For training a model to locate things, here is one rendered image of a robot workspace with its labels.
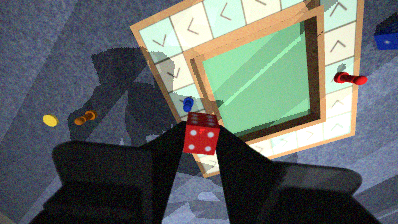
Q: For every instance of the board game track with arrow squares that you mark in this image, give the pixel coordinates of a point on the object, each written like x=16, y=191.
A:
x=233, y=36

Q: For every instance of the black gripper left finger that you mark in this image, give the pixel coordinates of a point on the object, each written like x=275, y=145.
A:
x=152, y=167

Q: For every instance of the red pawn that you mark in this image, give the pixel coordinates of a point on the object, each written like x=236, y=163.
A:
x=342, y=77

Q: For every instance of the blue die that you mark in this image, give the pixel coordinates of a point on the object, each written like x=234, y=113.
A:
x=387, y=38

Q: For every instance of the blue pawn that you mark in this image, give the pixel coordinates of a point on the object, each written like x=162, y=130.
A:
x=188, y=103

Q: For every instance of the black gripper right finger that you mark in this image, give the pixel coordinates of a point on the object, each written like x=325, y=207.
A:
x=252, y=182

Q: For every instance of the red die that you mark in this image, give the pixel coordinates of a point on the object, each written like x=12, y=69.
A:
x=202, y=131

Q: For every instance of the orange pawn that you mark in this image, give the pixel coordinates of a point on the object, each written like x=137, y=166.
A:
x=91, y=114

